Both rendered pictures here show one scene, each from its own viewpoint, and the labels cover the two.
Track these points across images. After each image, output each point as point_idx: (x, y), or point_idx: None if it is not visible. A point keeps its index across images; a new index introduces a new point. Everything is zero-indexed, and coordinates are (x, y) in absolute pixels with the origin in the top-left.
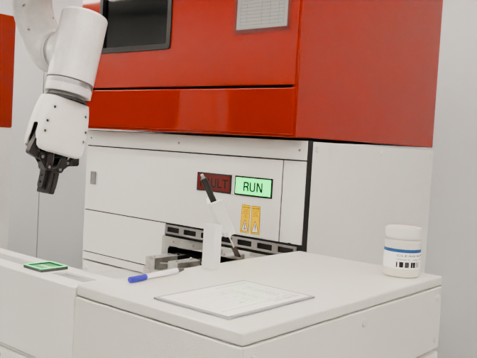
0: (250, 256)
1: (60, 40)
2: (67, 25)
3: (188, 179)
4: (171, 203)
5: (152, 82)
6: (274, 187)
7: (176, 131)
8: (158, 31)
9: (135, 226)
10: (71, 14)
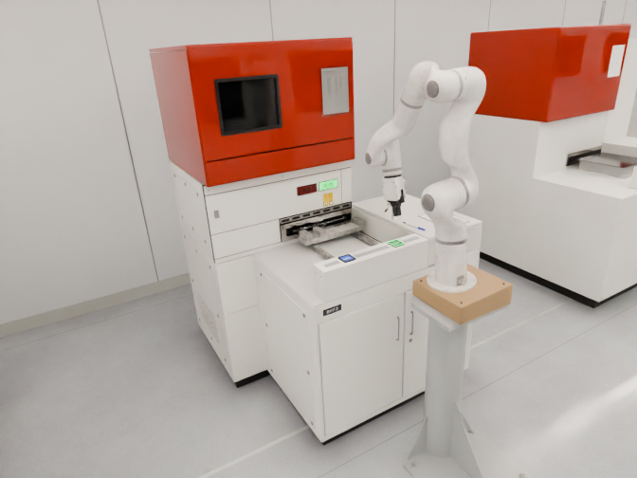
0: (332, 214)
1: (397, 153)
2: (397, 145)
3: (290, 193)
4: (282, 208)
5: (272, 148)
6: (337, 182)
7: (291, 170)
8: (269, 118)
9: (258, 229)
10: (397, 140)
